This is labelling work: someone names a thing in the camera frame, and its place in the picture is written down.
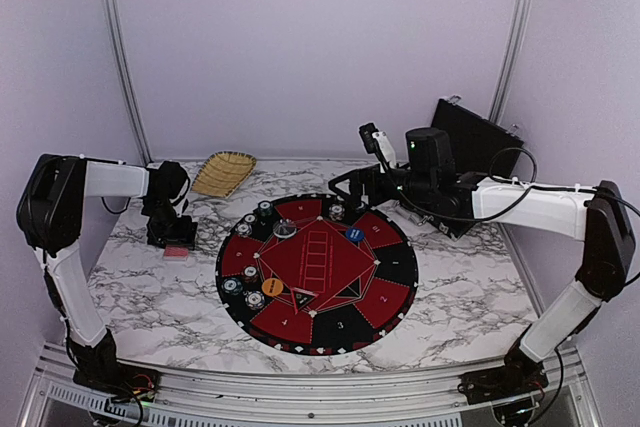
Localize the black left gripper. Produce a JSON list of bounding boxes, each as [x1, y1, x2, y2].
[[142, 201, 196, 253]]

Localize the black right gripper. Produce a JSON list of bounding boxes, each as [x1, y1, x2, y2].
[[329, 164, 435, 209]]

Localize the red playing card deck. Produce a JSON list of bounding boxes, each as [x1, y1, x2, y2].
[[163, 246, 190, 262]]

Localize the white blue chip pile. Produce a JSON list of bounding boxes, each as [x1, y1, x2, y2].
[[245, 291, 266, 311], [329, 203, 346, 222], [235, 222, 252, 237]]

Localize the blue round blind button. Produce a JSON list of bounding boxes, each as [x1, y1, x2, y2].
[[345, 227, 365, 243]]

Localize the clear round dealer button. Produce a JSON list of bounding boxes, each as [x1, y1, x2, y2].
[[273, 219, 298, 240]]

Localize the small orange black chip pile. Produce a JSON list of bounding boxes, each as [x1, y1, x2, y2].
[[242, 265, 259, 284]]

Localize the orange round blind button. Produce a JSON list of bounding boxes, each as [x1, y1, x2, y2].
[[261, 277, 284, 297]]

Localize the black triangular button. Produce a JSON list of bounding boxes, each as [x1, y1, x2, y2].
[[291, 288, 318, 313]]

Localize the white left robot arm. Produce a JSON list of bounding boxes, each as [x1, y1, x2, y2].
[[16, 154, 197, 348]]

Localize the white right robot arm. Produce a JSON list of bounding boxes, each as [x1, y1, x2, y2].
[[329, 123, 637, 395]]

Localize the woven bamboo tray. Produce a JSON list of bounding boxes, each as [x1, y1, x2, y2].
[[192, 151, 257, 198]]

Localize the round red black poker mat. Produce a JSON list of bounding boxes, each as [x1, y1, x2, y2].
[[216, 194, 419, 356]]

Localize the black poker chip case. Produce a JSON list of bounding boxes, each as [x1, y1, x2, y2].
[[403, 99, 524, 239]]

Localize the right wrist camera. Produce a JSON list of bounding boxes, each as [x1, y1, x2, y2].
[[359, 122, 398, 172]]

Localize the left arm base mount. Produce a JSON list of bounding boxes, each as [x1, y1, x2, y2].
[[65, 329, 160, 401]]

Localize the aluminium front rail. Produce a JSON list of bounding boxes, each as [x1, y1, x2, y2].
[[19, 341, 601, 427]]

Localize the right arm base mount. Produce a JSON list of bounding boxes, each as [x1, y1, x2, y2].
[[457, 339, 549, 405]]

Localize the left aluminium wall post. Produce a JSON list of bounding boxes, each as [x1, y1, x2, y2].
[[103, 0, 152, 164]]

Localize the aluminium wall post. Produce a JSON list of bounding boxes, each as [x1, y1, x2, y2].
[[103, 0, 152, 164], [489, 0, 532, 124]]

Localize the right aluminium wall post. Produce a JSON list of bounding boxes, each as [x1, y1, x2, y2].
[[489, 0, 532, 124]]

